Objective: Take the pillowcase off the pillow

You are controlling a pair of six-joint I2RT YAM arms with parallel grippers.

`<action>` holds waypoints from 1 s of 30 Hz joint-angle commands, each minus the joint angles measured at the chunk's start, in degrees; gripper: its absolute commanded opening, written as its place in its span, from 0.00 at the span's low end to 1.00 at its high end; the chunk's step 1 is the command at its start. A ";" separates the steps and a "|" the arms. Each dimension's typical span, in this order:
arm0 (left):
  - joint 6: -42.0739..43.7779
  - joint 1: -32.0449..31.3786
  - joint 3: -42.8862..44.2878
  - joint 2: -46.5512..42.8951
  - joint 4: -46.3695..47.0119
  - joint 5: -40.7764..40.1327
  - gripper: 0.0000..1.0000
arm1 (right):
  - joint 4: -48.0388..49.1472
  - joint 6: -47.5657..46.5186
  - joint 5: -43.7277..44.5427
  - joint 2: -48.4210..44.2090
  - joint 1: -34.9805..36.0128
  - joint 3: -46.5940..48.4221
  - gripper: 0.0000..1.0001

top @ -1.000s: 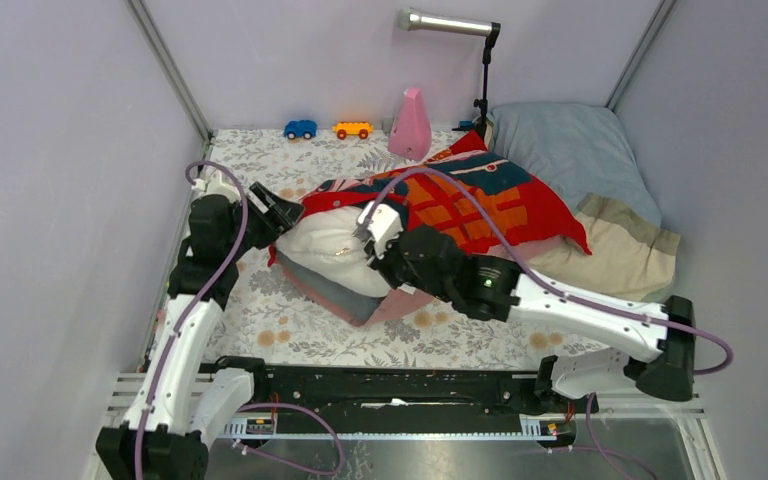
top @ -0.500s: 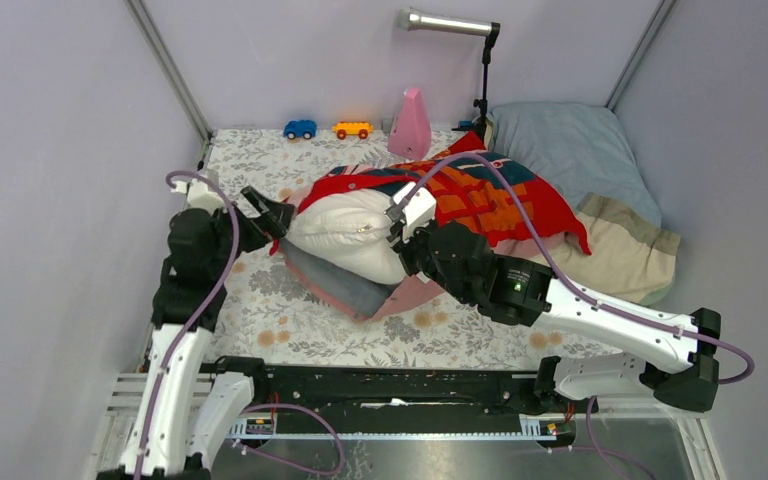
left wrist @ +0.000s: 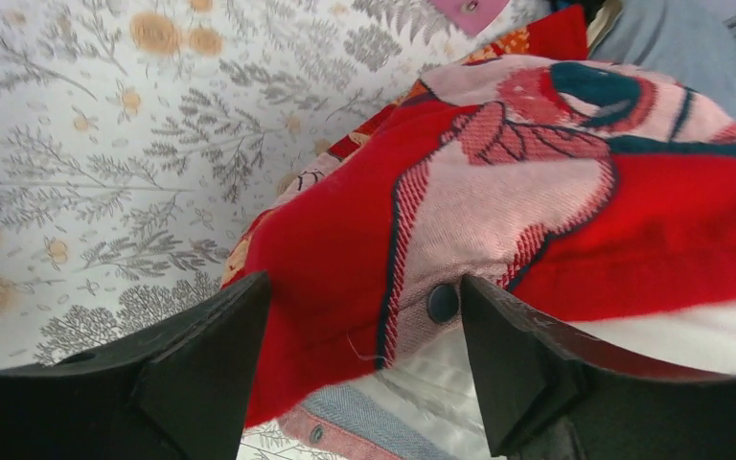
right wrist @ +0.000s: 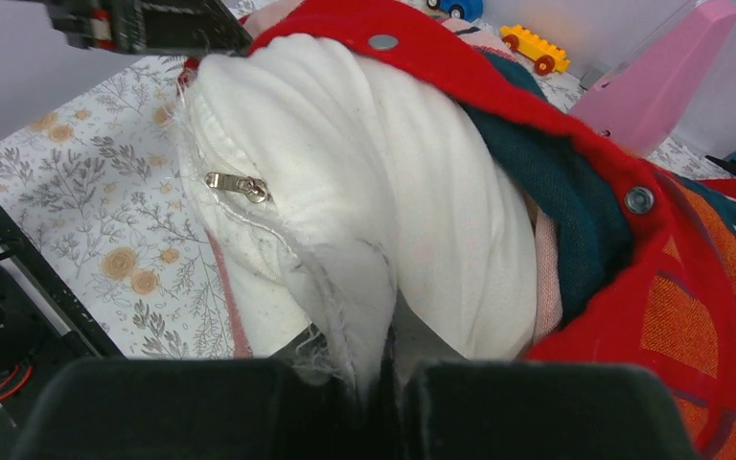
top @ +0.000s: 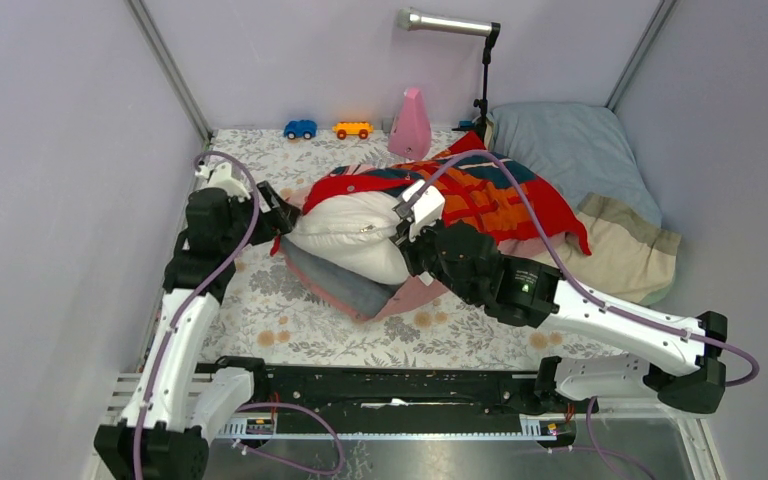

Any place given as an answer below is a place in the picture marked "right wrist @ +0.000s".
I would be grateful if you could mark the floral table mat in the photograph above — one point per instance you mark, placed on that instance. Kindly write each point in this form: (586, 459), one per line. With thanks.
(94, 189)

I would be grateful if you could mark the pink metronome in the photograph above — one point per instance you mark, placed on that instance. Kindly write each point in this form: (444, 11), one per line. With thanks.
(638, 103)

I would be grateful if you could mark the blue toy car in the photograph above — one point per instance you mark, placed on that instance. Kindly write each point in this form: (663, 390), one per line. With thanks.
(469, 10)

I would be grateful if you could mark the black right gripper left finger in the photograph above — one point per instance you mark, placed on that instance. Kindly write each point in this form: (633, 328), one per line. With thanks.
(190, 409)

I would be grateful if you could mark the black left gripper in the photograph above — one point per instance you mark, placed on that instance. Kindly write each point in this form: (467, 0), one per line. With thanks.
(185, 28)

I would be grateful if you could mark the orange toy car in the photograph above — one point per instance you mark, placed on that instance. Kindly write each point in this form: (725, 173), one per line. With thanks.
(547, 58)

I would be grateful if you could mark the white pillow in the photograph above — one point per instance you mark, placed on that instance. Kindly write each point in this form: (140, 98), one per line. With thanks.
(348, 184)

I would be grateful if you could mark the red patterned pillowcase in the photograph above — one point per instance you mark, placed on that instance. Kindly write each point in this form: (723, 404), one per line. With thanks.
(635, 264)

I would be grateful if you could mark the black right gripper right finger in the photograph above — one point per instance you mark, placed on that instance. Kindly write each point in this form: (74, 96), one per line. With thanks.
(494, 410)

